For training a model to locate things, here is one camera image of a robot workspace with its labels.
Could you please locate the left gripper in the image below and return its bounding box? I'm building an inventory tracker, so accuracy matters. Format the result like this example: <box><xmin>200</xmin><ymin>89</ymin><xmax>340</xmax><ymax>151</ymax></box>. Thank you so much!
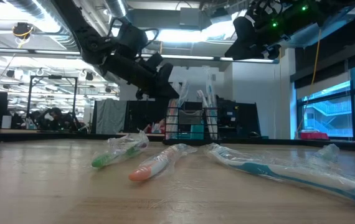
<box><xmin>98</xmin><ymin>53</ymin><xmax>180</xmax><ymax>100</ymax></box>

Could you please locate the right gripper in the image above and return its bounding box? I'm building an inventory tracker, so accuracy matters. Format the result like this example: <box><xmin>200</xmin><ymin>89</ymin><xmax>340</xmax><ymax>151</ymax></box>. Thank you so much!
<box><xmin>224</xmin><ymin>0</ymin><xmax>293</xmax><ymax>60</ymax></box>

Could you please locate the green white toothbrush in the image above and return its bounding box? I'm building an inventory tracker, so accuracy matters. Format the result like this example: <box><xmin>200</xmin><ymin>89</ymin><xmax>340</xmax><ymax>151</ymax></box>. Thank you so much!
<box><xmin>90</xmin><ymin>130</ymin><xmax>150</xmax><ymax>169</ymax></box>

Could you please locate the background robot station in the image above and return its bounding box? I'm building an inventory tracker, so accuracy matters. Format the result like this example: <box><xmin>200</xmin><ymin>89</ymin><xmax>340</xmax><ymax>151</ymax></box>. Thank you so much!
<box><xmin>7</xmin><ymin>105</ymin><xmax>87</xmax><ymax>131</ymax></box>

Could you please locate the black partition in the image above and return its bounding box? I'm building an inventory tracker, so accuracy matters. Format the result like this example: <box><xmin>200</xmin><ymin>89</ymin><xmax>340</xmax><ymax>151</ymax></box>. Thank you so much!
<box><xmin>124</xmin><ymin>99</ymin><xmax>169</xmax><ymax>134</ymax></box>

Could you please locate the person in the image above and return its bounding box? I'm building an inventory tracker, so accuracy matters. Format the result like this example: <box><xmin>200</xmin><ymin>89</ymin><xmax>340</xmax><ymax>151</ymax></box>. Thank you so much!
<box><xmin>146</xmin><ymin>119</ymin><xmax>166</xmax><ymax>134</ymax></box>
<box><xmin>42</xmin><ymin>107</ymin><xmax>65</xmax><ymax>125</ymax></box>

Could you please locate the grey translucent cup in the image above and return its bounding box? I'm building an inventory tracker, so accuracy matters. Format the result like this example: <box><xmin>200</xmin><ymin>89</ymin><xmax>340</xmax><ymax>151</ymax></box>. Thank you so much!
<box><xmin>178</xmin><ymin>109</ymin><xmax>204</xmax><ymax>126</ymax></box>

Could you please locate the grey cloth partition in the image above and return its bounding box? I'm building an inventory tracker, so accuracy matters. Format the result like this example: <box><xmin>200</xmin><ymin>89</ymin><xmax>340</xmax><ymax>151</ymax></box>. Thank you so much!
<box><xmin>92</xmin><ymin>98</ymin><xmax>128</xmax><ymax>135</ymax></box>

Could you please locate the grey ceiling box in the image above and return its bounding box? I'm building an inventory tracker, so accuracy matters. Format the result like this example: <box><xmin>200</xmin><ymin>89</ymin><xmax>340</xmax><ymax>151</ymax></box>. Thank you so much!
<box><xmin>179</xmin><ymin>7</ymin><xmax>202</xmax><ymax>27</ymax></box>

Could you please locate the black equipment cabinet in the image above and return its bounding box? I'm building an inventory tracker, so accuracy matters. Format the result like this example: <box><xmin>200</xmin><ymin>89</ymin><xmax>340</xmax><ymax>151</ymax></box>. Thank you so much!
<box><xmin>216</xmin><ymin>94</ymin><xmax>262</xmax><ymax>139</ymax></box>

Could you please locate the red box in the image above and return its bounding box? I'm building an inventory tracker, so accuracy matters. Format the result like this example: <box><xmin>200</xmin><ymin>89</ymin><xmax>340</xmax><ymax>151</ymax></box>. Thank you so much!
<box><xmin>300</xmin><ymin>131</ymin><xmax>330</xmax><ymax>141</ymax></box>

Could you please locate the round black ceiling device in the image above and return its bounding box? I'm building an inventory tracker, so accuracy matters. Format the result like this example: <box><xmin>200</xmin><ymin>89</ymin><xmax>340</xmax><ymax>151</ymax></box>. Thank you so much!
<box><xmin>12</xmin><ymin>21</ymin><xmax>35</xmax><ymax>40</ymax></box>

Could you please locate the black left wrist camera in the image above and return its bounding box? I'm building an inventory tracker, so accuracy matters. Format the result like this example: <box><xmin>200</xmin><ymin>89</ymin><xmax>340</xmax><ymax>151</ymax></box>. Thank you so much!
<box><xmin>116</xmin><ymin>21</ymin><xmax>149</xmax><ymax>58</ymax></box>

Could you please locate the black wire caddy basket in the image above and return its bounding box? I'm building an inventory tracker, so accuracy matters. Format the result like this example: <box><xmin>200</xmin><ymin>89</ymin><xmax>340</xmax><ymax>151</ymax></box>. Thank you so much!
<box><xmin>164</xmin><ymin>106</ymin><xmax>220</xmax><ymax>146</ymax></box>

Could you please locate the yellow power cable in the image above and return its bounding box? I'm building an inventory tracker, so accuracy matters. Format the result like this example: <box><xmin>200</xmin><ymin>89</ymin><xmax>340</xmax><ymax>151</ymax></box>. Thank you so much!
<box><xmin>298</xmin><ymin>17</ymin><xmax>324</xmax><ymax>131</ymax></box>

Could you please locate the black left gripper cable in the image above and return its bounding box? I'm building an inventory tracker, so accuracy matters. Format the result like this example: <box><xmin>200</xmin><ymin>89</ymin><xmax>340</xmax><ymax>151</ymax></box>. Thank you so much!
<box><xmin>110</xmin><ymin>17</ymin><xmax>161</xmax><ymax>43</ymax></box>

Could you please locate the silver ventilation duct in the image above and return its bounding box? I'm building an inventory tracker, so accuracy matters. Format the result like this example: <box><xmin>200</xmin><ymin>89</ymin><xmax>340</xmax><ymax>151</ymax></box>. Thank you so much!
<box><xmin>102</xmin><ymin>0</ymin><xmax>129</xmax><ymax>19</ymax></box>

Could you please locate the black stand frame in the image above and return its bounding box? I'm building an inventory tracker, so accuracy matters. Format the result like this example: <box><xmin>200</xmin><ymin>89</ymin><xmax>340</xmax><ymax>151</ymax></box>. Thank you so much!
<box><xmin>26</xmin><ymin>74</ymin><xmax>78</xmax><ymax>125</ymax></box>

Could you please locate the black aluminium table frame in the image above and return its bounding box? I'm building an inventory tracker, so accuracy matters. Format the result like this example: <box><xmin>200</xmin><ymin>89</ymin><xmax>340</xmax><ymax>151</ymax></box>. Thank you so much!
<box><xmin>0</xmin><ymin>129</ymin><xmax>355</xmax><ymax>154</ymax></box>

